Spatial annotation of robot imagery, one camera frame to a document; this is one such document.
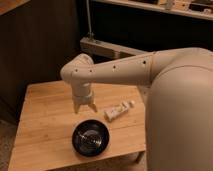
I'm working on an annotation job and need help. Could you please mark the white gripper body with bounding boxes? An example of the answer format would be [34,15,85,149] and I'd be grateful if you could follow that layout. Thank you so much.
[71,83,94,105]

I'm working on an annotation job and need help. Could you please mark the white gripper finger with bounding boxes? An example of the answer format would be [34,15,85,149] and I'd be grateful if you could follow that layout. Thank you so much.
[88,103,98,112]
[74,104,80,114]

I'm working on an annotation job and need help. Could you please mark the white plastic bottle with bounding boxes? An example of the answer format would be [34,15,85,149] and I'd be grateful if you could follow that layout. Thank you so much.
[104,100,135,122]

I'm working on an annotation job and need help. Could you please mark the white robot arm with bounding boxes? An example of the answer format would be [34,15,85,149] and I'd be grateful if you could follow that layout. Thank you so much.
[60,48,213,171]

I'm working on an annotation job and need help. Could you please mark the black ceramic bowl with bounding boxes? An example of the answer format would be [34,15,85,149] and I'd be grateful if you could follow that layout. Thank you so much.
[72,119,110,157]

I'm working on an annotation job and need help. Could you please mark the wooden shelf beam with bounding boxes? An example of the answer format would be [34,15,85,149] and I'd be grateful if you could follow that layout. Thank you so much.
[80,37,144,59]

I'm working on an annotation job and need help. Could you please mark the wooden table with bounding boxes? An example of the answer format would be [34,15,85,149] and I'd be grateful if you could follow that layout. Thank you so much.
[8,81,146,171]

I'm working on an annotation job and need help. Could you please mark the metal pole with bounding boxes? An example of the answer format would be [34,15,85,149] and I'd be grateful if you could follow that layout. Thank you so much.
[86,0,94,41]

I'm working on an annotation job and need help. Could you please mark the upper wooden shelf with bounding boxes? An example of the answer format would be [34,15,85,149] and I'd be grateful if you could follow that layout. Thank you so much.
[94,0,213,21]

